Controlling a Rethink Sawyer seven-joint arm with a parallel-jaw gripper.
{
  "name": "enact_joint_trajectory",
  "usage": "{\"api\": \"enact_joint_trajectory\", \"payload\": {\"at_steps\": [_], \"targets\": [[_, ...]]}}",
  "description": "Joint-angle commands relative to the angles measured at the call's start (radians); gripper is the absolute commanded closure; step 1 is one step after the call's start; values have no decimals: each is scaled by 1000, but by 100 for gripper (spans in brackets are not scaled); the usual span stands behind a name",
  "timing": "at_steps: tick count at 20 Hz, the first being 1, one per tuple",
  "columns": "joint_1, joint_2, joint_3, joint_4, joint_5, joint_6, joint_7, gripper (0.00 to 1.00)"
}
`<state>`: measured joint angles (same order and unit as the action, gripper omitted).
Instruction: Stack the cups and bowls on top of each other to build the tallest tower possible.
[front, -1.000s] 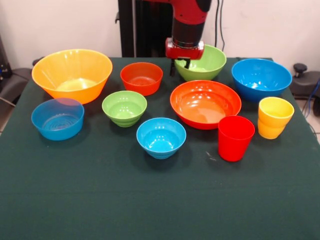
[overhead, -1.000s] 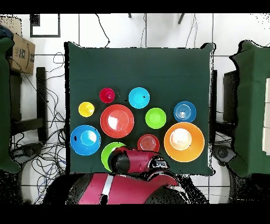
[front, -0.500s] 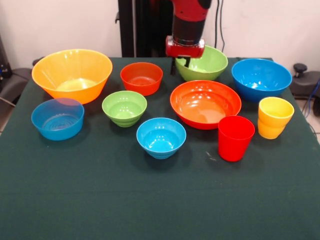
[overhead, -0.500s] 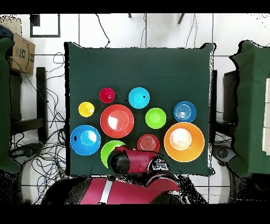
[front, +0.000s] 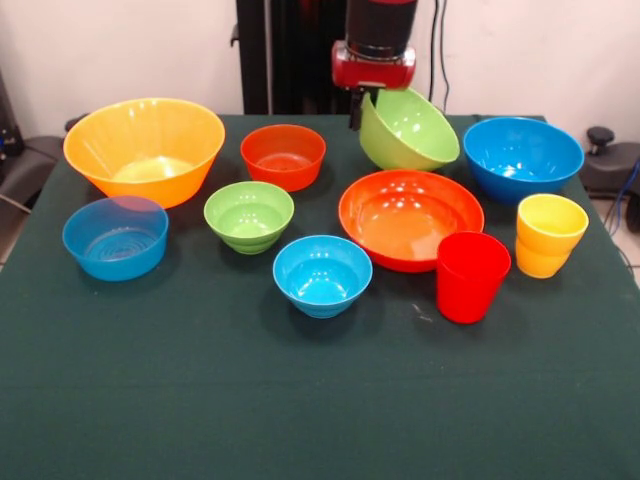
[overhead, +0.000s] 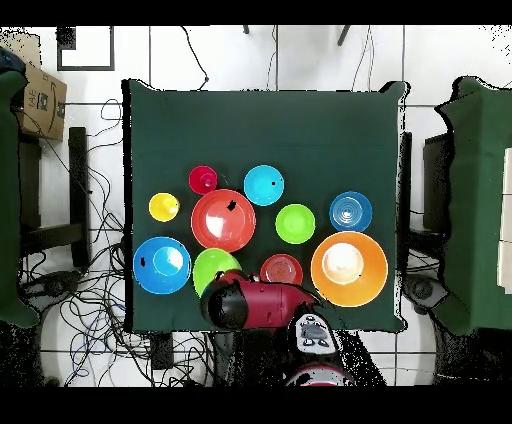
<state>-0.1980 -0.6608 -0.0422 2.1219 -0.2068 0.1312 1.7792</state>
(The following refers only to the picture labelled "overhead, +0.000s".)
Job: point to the large green bowl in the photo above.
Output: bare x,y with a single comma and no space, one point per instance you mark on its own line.
212,264

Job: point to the clear blue ribbed bowl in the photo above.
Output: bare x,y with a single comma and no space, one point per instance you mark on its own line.
350,211

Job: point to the large orange bowl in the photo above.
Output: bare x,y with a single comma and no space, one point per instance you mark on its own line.
372,272

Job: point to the black rectangular block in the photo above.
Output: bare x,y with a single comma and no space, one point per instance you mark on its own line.
162,350

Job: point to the dark square frame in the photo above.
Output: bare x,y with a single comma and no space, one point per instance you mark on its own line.
66,40

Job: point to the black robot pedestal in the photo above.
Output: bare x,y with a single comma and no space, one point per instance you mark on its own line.
256,360

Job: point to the cardboard box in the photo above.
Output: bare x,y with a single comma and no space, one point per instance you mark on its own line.
44,104

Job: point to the wide shallow red-orange bowl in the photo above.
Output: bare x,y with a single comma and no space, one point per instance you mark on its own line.
240,228

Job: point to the yellow cup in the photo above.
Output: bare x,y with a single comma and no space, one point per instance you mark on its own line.
162,208

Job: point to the dark green tablecloth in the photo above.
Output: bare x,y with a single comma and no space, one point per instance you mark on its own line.
260,128

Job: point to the green cloth covered table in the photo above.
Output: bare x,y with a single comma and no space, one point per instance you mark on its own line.
476,200
8,200

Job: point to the small light blue bowl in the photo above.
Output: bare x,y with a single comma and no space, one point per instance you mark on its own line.
262,188

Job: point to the large blue bowl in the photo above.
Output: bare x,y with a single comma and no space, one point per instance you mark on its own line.
152,280

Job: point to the black stand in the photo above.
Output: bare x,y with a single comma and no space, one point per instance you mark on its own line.
78,180

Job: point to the small green bowl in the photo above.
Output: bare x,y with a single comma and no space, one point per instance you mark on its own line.
295,223

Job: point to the white boxes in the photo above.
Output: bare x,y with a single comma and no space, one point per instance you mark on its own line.
506,240

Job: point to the red cup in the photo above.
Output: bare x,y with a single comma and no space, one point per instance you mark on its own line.
198,180

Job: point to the small red-orange bowl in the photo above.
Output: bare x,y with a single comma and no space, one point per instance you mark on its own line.
280,268

